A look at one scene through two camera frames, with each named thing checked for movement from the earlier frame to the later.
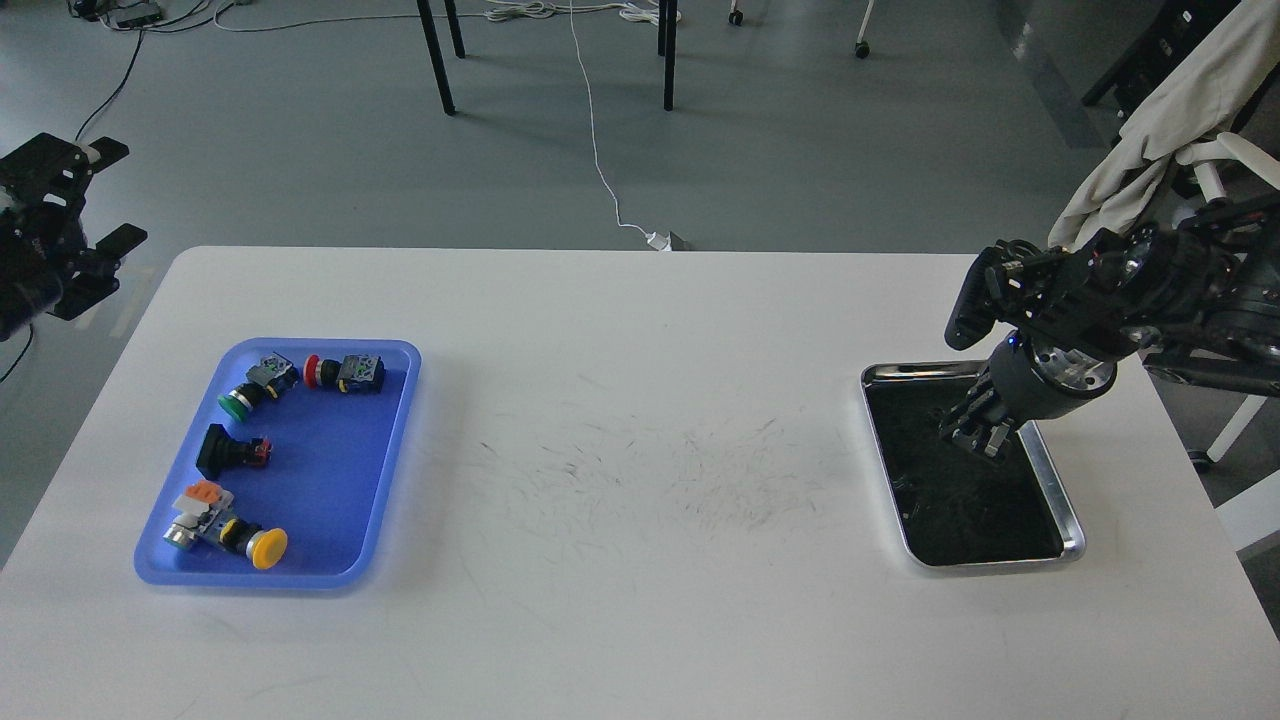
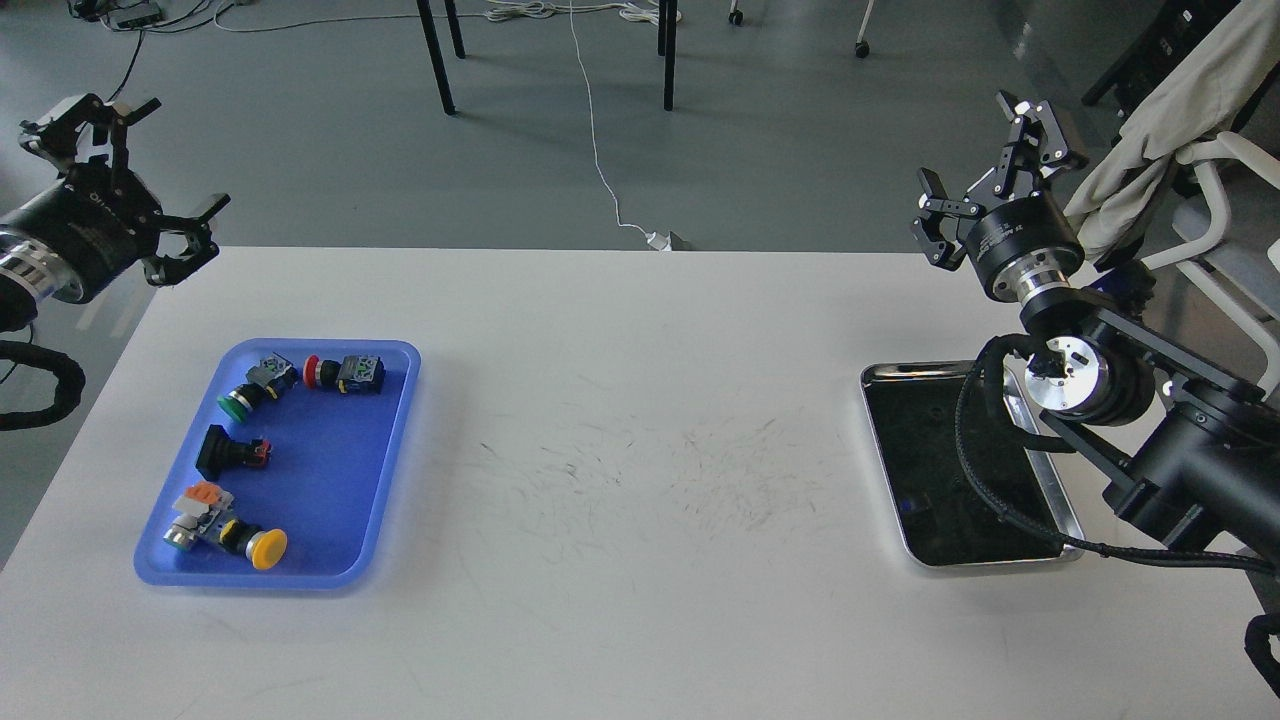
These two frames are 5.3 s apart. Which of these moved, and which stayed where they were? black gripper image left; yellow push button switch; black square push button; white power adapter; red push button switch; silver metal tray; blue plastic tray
Moved: black gripper image left
Stayed: black square push button; white power adapter; yellow push button switch; red push button switch; blue plastic tray; silver metal tray
